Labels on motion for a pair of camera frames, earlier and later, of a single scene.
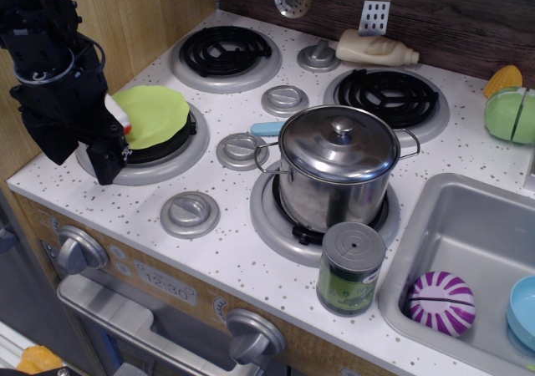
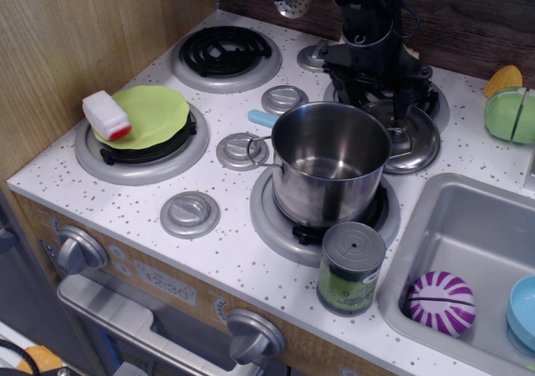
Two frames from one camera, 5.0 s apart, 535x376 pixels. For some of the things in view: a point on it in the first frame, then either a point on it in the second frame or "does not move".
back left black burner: (221, 51) does not move
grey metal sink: (482, 231) does not move
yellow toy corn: (503, 78) does not move
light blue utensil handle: (270, 129) to (262, 118)
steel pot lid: (338, 144) to (415, 141)
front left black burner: (164, 149) does not move
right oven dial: (255, 337) does not move
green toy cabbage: (510, 114) does not move
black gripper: (63, 115) to (372, 49)
